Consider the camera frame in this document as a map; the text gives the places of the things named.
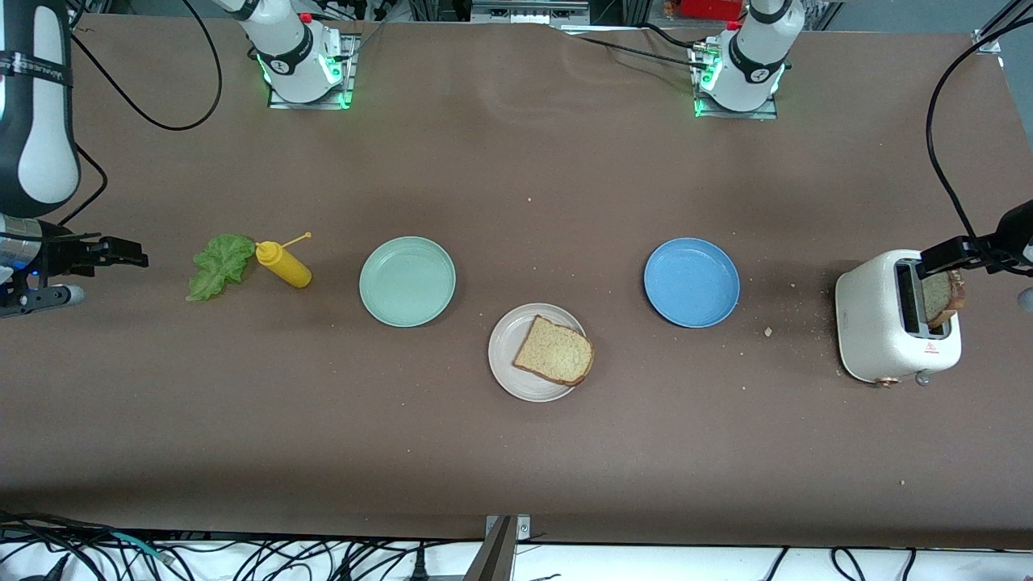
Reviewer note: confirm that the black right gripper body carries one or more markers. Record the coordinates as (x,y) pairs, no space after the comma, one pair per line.
(58,251)

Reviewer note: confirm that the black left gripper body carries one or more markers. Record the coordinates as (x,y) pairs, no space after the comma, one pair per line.
(1012,232)

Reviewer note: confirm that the brown bread slice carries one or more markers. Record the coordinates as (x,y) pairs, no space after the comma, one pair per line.
(940,300)
(557,351)

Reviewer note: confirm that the green lettuce leaf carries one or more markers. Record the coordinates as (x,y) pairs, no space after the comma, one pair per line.
(218,266)

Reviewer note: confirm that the yellow squeeze bottle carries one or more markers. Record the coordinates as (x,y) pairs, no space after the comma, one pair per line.
(286,266)

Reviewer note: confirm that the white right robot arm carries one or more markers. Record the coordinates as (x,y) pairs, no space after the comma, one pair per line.
(44,145)

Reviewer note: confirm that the blue plate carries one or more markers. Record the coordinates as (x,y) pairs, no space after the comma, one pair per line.
(692,282)

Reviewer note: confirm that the mint green plate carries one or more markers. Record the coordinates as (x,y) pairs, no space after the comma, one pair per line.
(407,282)

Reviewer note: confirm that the beige plate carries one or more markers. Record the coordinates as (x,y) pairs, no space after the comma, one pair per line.
(508,363)

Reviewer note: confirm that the white toaster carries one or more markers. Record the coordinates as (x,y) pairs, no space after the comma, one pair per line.
(867,323)

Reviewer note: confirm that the red box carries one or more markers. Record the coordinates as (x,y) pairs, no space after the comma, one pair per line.
(710,8)

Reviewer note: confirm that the grey power strip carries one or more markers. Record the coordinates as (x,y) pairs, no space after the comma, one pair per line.
(529,11)

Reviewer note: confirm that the aluminium frame profile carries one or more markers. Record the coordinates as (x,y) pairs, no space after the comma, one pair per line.
(997,28)

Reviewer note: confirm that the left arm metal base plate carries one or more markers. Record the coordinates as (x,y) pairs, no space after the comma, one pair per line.
(734,114)

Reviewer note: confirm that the grey metal bracket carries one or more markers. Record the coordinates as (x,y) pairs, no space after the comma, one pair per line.
(496,553)

